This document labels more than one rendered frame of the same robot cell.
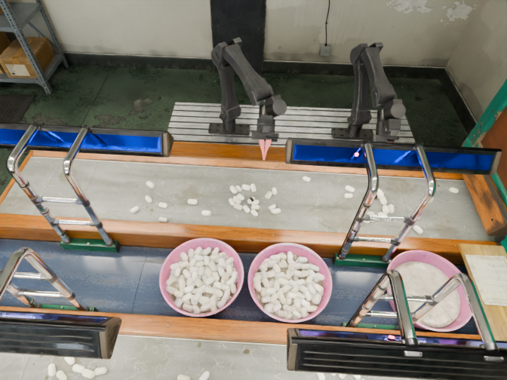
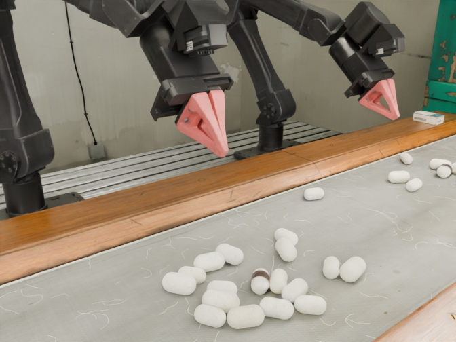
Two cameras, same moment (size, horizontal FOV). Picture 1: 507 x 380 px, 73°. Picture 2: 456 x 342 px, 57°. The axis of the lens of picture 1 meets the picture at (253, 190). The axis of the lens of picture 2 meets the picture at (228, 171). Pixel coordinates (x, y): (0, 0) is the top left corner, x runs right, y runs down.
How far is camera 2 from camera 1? 0.97 m
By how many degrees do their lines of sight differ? 42
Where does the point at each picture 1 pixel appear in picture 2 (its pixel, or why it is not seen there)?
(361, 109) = (277, 89)
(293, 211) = (378, 254)
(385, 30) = not seen: hidden behind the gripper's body
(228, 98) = (16, 104)
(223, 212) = not seen: outside the picture
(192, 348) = not seen: outside the picture
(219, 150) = (47, 221)
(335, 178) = (351, 178)
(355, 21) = (124, 104)
